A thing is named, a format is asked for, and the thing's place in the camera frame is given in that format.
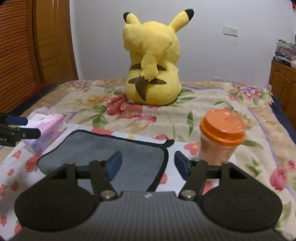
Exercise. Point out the white strawberry print mat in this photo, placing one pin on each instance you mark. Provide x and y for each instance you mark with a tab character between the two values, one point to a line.
19	170

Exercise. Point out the dark blue mattress sheet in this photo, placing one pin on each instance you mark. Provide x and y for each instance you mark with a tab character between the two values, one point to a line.
276	107

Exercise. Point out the pink tissue box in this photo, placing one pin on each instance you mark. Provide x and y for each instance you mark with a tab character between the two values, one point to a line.
50	124

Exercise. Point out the yellow Pikachu plush toy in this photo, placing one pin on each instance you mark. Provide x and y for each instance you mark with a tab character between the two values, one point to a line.
154	49

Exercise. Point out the wooden side cabinet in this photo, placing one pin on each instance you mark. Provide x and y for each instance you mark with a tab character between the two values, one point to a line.
282	81

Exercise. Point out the white wall switch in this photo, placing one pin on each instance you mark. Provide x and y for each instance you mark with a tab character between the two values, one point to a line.
230	31

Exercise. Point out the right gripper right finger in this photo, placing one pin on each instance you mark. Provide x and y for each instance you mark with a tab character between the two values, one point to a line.
196	173

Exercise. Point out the wooden panel door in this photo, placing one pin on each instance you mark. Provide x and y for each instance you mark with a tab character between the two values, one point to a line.
53	41

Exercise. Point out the orange lidded plastic cup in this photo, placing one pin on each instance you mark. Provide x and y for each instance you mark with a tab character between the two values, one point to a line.
221	133

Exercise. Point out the wooden slatted wardrobe door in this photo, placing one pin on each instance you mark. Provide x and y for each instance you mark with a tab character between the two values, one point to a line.
20	78

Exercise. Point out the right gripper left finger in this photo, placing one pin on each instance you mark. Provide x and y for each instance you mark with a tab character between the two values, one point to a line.
100	173

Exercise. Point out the clutter pile on cabinet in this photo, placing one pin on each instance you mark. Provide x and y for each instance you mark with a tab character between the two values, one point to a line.
285	53

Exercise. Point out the floral bed blanket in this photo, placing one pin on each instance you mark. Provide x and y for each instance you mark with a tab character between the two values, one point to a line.
267	155

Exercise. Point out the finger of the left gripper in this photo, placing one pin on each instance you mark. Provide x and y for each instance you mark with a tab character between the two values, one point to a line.
11	136
13	120

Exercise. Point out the grey towel black trim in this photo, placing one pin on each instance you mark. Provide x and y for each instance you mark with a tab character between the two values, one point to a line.
143	163

